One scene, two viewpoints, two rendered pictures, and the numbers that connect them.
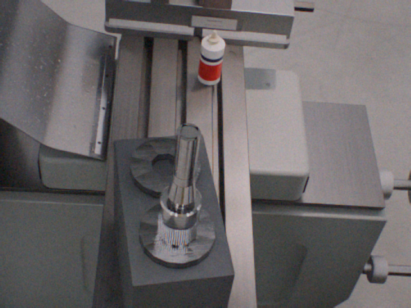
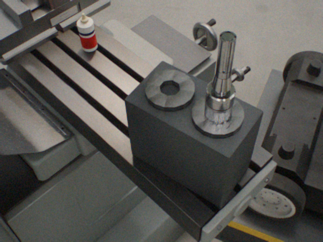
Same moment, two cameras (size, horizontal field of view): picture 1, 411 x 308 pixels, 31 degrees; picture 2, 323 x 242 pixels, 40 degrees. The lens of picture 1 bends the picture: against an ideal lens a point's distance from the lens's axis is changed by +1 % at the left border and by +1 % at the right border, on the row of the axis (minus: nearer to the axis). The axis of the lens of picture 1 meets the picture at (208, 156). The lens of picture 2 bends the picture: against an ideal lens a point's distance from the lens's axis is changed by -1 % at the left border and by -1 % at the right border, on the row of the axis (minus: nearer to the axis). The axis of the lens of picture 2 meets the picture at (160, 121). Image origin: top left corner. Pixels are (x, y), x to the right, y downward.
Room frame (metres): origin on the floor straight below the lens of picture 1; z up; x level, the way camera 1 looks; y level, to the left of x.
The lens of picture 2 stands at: (0.17, 0.37, 1.71)
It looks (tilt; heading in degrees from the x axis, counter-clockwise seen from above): 54 degrees down; 324
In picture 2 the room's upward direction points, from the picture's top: 2 degrees counter-clockwise
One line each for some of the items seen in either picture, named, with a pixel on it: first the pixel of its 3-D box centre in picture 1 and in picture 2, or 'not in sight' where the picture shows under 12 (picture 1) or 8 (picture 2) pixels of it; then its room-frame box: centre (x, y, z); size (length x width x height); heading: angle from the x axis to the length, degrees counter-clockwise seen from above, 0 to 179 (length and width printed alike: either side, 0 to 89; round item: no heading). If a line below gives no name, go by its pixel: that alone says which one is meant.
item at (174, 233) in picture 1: (178, 217); (219, 103); (0.48, 0.02, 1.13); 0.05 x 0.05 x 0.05
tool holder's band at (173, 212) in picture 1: (180, 201); (220, 91); (0.48, 0.02, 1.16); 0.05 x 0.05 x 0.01
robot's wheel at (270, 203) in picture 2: not in sight; (270, 196); (0.47, -0.24, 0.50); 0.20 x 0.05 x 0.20; 28
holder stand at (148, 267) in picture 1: (167, 240); (191, 132); (0.53, 0.04, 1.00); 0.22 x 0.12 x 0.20; 17
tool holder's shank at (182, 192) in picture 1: (184, 167); (224, 64); (0.48, 0.02, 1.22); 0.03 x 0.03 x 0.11
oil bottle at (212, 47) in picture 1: (211, 54); (86, 31); (0.95, 0.02, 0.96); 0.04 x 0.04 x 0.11
